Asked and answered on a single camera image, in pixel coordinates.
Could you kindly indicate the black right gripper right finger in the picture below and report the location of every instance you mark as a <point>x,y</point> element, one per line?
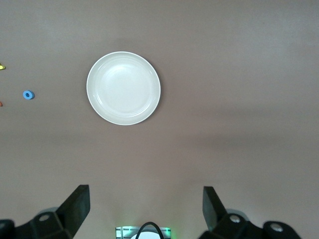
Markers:
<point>231,226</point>

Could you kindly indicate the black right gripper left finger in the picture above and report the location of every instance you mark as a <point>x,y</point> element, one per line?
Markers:
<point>62,224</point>

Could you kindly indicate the blue foam letter o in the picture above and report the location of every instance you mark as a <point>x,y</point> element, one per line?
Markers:
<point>25,94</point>

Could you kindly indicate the yellow foam letter h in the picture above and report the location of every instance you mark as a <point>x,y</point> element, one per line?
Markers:
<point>2,66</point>

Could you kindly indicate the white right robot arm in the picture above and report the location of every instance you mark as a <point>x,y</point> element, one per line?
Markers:
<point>149,236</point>

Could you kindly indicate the beige brown plate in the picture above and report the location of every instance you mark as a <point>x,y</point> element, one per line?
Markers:
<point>123,88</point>

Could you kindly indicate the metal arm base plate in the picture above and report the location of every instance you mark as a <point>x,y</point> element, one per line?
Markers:
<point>119,232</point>

